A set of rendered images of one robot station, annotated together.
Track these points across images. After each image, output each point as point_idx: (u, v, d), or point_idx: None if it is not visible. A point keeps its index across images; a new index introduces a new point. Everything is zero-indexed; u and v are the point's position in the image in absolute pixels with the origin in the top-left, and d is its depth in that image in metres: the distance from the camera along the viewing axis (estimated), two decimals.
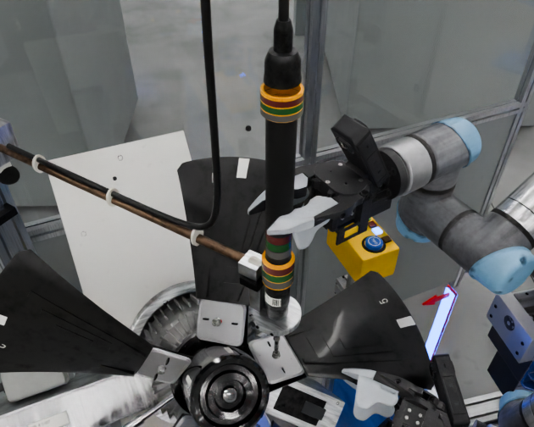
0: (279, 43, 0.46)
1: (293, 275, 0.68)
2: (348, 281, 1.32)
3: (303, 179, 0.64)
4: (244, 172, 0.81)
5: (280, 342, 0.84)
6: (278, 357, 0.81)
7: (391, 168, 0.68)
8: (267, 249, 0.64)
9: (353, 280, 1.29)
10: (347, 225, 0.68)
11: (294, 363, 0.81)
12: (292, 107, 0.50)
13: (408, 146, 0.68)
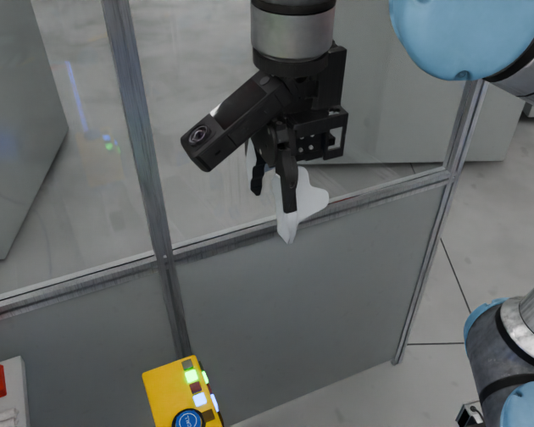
0: None
1: None
2: None
3: (252, 146, 0.57)
4: None
5: None
6: None
7: (277, 67, 0.47)
8: None
9: None
10: None
11: None
12: None
13: (256, 30, 0.45)
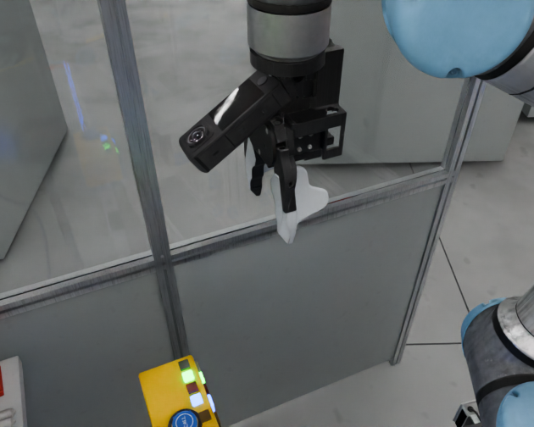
0: None
1: None
2: None
3: (251, 147, 0.57)
4: None
5: None
6: None
7: (274, 67, 0.47)
8: None
9: None
10: None
11: None
12: None
13: (252, 30, 0.45)
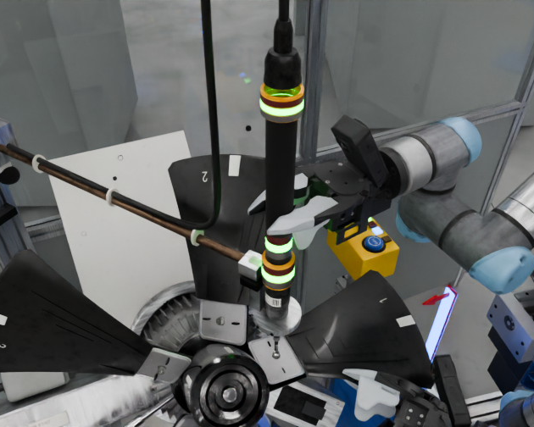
0: (279, 43, 0.46)
1: (293, 275, 0.68)
2: (348, 281, 1.32)
3: (303, 179, 0.64)
4: (403, 324, 0.89)
5: None
6: (255, 424, 0.81)
7: (391, 168, 0.67)
8: (267, 249, 0.64)
9: (353, 280, 1.29)
10: (347, 225, 0.68)
11: None
12: (293, 108, 0.50)
13: (408, 146, 0.68)
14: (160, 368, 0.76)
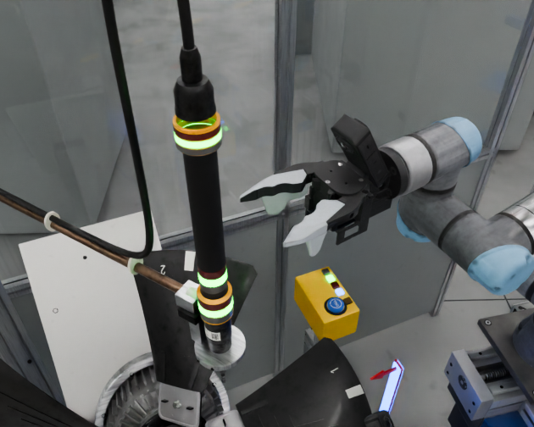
0: (186, 73, 0.43)
1: (231, 308, 0.64)
2: (315, 335, 1.39)
3: (301, 174, 0.65)
4: (353, 395, 0.94)
5: None
6: None
7: (391, 168, 0.67)
8: (200, 283, 0.60)
9: None
10: (347, 225, 0.68)
11: None
12: (207, 140, 0.46)
13: (408, 146, 0.68)
14: None
